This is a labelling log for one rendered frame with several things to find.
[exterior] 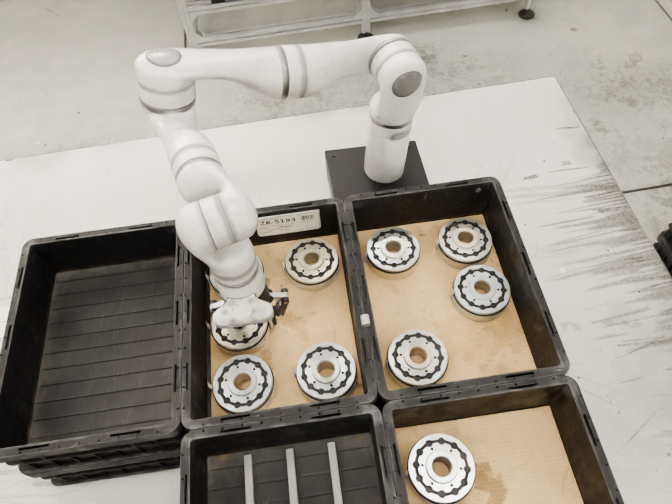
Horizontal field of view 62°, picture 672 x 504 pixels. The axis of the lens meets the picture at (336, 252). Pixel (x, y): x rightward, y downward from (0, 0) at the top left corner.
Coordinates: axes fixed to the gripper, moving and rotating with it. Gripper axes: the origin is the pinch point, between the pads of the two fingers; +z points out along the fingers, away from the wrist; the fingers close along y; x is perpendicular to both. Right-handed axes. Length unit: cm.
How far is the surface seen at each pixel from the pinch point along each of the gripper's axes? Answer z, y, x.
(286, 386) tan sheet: 2.2, -3.7, 12.1
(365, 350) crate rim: -6.4, -17.8, 11.4
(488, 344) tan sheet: 2.4, -40.0, 10.6
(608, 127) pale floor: 87, -145, -108
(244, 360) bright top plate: -0.8, 2.7, 7.3
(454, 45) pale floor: 87, -96, -175
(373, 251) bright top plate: -0.3, -23.4, -10.6
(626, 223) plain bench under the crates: 16, -83, -17
